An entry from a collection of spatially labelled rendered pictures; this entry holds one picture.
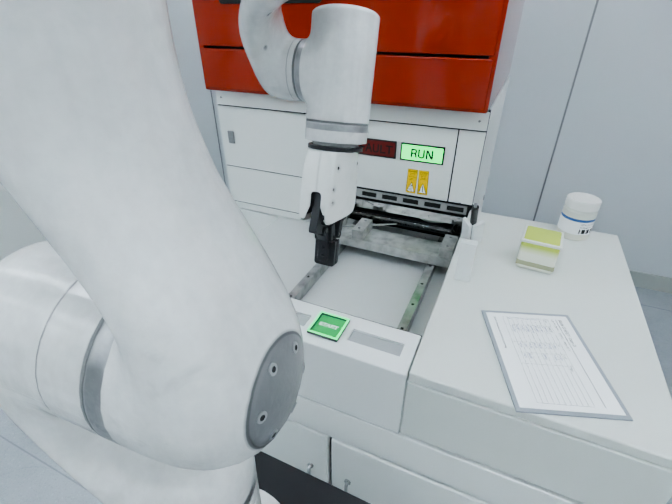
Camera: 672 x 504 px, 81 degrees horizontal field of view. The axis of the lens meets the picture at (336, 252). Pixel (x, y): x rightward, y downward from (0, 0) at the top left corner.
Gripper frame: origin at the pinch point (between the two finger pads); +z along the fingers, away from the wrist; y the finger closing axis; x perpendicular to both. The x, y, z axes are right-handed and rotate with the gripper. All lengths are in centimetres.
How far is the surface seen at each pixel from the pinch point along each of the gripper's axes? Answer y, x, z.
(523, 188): -215, 33, 17
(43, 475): -7, -106, 112
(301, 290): -25.9, -17.1, 21.9
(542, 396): -2.2, 33.2, 14.6
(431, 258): -48, 9, 15
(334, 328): -3.3, 1.2, 14.7
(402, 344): -5.2, 12.6, 15.0
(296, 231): -56, -35, 18
